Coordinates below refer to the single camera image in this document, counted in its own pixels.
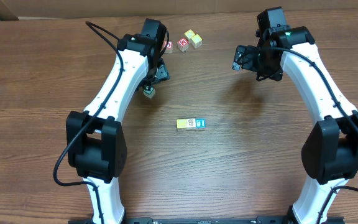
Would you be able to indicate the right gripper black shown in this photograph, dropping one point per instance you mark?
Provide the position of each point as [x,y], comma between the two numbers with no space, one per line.
[246,58]

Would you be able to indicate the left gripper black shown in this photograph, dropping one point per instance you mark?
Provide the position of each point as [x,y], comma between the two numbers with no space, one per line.
[159,75]

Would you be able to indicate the white block yellow sides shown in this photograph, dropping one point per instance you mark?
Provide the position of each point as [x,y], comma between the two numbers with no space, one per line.
[190,124]

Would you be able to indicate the white block blue letter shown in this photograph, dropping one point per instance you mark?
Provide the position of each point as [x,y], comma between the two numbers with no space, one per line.
[200,123]

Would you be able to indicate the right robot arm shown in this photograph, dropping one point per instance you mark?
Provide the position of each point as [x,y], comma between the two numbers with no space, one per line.
[330,153]

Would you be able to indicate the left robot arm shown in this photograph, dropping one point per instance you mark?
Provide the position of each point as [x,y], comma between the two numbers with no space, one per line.
[96,147]

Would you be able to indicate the red block letter O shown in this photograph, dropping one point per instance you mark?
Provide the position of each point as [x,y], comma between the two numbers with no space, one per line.
[168,47]

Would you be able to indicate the red block letter E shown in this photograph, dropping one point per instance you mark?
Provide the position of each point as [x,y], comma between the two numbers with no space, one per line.
[183,44]

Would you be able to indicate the yellow block back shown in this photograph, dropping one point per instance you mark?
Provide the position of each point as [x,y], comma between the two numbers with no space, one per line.
[189,34]

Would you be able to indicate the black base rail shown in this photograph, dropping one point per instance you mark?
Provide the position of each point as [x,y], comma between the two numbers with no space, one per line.
[204,221]

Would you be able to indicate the cardboard box wall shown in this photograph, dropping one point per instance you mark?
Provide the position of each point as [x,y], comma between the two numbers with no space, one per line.
[14,9]

